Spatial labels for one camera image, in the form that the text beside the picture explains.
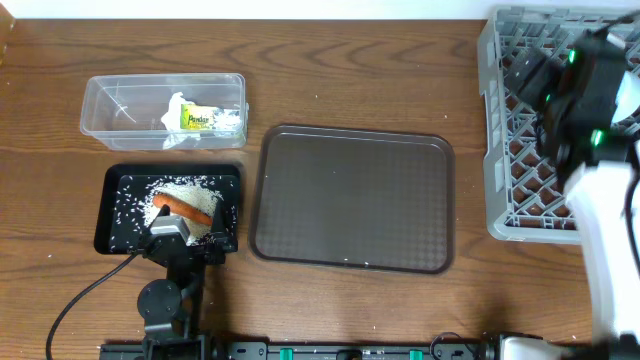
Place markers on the white paper napkin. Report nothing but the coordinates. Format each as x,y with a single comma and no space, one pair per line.
229,131

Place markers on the grey dishwasher rack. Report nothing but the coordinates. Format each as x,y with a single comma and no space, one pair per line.
523,200

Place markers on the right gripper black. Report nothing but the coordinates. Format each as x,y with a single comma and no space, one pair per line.
548,73

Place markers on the brown serving tray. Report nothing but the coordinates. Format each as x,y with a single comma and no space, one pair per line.
355,199

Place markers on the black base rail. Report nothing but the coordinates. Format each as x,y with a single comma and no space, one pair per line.
441,350

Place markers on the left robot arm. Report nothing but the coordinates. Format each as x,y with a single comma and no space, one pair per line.
171,306

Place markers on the yellow green snack wrapper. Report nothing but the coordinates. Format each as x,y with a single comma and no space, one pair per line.
197,117

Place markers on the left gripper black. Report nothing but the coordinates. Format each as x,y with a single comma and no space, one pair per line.
189,248

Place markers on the clear plastic storage bin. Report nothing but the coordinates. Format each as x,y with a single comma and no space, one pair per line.
124,111

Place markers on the white rice pile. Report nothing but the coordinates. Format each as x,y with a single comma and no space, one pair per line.
134,211

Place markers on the black plastic tray bin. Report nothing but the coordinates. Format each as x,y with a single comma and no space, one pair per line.
231,189

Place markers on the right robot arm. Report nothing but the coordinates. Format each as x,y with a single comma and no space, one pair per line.
578,105

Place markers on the orange carrot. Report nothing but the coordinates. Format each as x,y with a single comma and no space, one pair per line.
182,208

